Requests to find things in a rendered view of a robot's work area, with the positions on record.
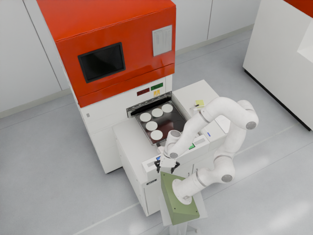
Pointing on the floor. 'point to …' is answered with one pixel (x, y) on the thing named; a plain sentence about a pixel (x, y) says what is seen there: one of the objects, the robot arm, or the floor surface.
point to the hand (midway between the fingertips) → (165, 170)
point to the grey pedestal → (184, 230)
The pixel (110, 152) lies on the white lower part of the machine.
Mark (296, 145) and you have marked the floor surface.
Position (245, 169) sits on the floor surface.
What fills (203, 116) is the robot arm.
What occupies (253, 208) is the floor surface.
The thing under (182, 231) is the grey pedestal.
